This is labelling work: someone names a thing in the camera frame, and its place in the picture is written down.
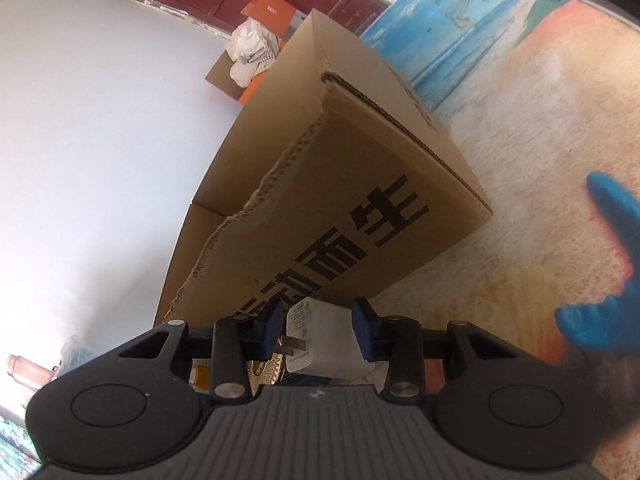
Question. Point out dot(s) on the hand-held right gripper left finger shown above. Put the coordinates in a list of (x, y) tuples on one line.
[(270, 325)]

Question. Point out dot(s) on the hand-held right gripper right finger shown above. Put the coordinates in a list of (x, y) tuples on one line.
[(362, 330)]

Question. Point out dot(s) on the white charger plug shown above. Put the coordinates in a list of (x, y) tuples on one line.
[(325, 340)]

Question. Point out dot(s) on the black jar with gold lid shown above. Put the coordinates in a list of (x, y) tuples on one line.
[(265, 370)]

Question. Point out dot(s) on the large printed cardboard box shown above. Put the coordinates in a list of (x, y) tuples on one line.
[(350, 170)]

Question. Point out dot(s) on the clear plastic bag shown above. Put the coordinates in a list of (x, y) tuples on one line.
[(75, 355)]

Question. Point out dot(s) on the copper metal bottle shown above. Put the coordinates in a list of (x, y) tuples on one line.
[(25, 365)]

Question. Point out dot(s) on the white crumpled cloth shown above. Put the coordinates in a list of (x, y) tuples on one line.
[(250, 45)]

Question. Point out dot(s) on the orange cardboard box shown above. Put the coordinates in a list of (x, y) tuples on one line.
[(270, 10)]

